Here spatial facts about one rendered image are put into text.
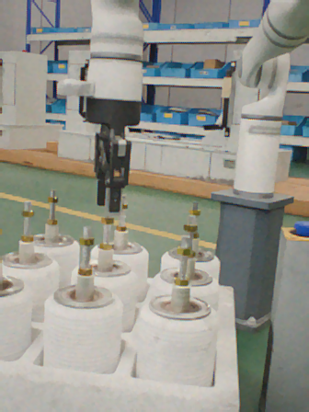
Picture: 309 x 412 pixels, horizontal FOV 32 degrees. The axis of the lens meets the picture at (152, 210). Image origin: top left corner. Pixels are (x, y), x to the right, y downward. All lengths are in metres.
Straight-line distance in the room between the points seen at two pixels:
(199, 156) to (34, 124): 1.66
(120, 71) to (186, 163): 2.38
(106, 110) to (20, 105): 3.48
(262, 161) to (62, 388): 0.73
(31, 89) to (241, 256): 3.22
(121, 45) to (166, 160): 2.45
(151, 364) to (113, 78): 0.36
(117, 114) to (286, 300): 0.37
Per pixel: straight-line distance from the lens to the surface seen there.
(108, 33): 0.72
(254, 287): 1.24
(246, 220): 1.20
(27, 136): 4.23
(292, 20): 0.97
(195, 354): 0.63
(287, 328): 0.84
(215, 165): 2.97
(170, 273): 0.77
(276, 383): 0.88
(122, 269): 0.77
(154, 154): 3.19
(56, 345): 0.66
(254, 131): 1.20
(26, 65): 4.21
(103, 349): 0.66
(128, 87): 0.71
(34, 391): 0.65
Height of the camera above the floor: 0.49
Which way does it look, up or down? 11 degrees down
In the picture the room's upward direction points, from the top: 4 degrees clockwise
